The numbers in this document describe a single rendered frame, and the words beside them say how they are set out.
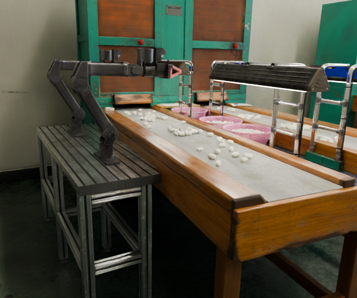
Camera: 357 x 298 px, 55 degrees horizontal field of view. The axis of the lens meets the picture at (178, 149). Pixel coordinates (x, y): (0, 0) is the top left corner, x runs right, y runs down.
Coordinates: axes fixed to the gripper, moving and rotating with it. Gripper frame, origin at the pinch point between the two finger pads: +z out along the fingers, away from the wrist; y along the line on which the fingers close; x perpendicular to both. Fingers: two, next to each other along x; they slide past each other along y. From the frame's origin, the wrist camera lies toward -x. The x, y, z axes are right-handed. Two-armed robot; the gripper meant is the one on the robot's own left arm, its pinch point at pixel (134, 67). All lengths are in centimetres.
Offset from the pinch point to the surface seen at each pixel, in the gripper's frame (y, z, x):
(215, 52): 31, 85, -14
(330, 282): -113, 67, 105
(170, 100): 33, 45, 25
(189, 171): -115, -26, 31
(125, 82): 37.7, 8.1, 11.9
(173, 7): 34, 45, -44
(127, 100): 31.2, 7.6, 24.5
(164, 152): -92, -23, 31
